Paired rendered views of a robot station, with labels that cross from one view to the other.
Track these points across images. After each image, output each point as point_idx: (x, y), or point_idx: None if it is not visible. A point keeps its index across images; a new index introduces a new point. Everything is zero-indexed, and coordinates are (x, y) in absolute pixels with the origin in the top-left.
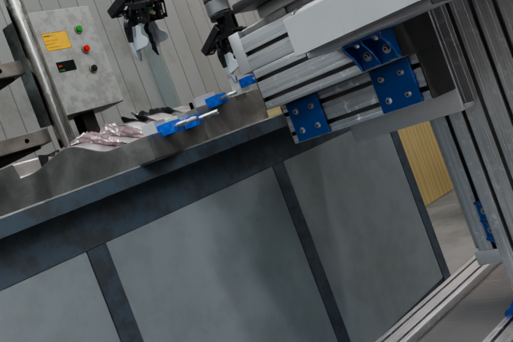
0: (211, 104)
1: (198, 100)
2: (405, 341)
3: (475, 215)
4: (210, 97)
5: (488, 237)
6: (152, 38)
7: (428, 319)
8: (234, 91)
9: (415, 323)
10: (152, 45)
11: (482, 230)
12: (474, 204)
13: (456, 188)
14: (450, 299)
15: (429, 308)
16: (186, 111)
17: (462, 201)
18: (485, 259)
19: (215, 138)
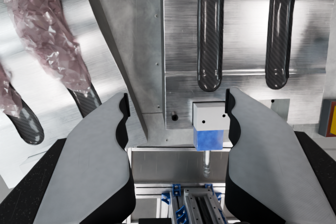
0: (194, 133)
1: (195, 116)
2: (154, 150)
3: (187, 212)
4: (197, 140)
5: (183, 207)
6: (232, 140)
7: (175, 150)
8: (204, 176)
9: (172, 146)
10: (232, 101)
11: (186, 206)
12: (185, 220)
13: (194, 218)
14: (195, 150)
15: (188, 144)
16: (165, 107)
17: (192, 212)
18: (184, 194)
19: (143, 145)
